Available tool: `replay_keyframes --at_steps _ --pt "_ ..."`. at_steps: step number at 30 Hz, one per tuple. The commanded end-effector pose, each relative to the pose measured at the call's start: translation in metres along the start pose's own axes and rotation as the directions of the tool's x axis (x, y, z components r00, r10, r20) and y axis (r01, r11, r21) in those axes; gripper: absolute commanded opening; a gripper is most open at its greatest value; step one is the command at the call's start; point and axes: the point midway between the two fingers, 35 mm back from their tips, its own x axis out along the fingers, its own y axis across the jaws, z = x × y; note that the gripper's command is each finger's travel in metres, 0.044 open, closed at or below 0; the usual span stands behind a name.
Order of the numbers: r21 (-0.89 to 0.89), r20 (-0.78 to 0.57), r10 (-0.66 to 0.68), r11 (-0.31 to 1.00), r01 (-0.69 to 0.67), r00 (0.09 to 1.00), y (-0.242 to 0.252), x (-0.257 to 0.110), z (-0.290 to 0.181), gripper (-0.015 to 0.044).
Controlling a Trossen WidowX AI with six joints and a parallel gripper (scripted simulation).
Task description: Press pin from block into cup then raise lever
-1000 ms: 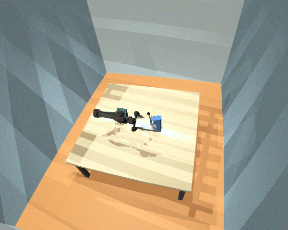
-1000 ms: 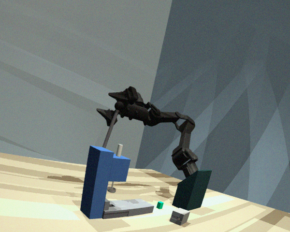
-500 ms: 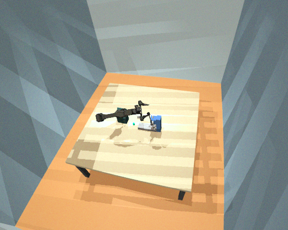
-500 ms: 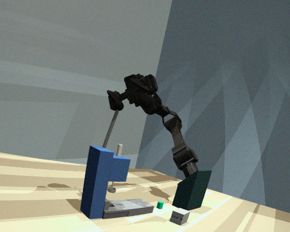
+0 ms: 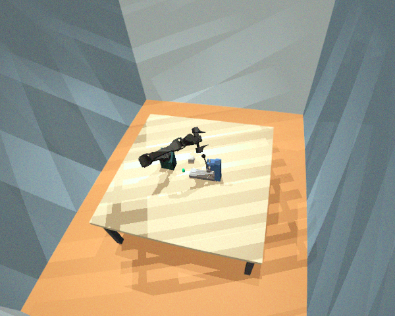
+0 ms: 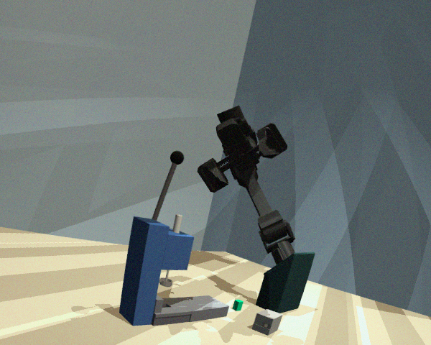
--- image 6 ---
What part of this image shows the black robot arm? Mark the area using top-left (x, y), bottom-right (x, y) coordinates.
top-left (216, 106), bottom-right (295, 265)

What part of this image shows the teal block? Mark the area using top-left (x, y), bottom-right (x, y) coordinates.
top-left (232, 300), bottom-right (243, 311)

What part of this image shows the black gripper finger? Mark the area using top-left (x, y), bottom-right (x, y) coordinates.
top-left (202, 160), bottom-right (228, 190)
top-left (256, 127), bottom-right (282, 158)

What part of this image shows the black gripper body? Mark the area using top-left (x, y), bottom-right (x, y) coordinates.
top-left (198, 123), bottom-right (287, 193)

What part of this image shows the tan block with round hole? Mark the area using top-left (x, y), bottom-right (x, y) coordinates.
top-left (252, 309), bottom-right (283, 336)

